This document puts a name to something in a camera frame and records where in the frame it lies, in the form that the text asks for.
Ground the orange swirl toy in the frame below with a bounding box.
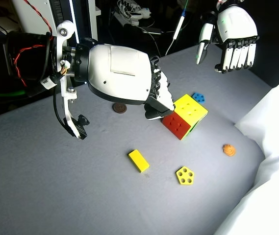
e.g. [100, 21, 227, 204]
[222, 143, 237, 157]

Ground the brown round cookie toy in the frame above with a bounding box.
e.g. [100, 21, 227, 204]
[112, 102, 127, 114]

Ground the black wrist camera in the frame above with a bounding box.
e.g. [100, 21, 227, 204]
[73, 114, 90, 140]

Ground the yellow pentagon block with holes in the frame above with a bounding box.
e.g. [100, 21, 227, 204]
[175, 166, 195, 186]

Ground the thick green cable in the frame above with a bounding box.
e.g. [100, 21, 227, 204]
[0, 87, 27, 97]

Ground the yellow rectangular block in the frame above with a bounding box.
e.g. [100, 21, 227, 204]
[127, 149, 151, 173]

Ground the dark flat device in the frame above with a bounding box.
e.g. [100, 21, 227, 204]
[140, 26, 163, 35]

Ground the white sheet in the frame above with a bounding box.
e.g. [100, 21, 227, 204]
[214, 70, 279, 235]

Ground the white cable with blue plug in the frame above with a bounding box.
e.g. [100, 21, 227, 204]
[165, 8, 187, 56]

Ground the grey table cloth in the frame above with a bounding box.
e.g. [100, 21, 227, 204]
[0, 44, 272, 235]

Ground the blue pentagon block with holes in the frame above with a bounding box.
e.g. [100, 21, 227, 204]
[191, 92, 206, 104]

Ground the red twisted wire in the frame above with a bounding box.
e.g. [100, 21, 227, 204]
[13, 0, 54, 88]

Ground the multicoloured puzzle cube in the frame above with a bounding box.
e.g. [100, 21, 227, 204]
[161, 94, 209, 141]

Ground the white device with cables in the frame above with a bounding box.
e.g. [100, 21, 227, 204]
[113, 0, 152, 26]

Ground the white robot body column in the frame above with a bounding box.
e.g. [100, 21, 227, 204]
[11, 0, 102, 45]

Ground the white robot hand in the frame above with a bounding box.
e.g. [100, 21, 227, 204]
[195, 3, 260, 74]
[87, 44, 176, 121]

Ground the black camera cable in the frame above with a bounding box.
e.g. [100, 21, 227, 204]
[52, 87, 74, 138]

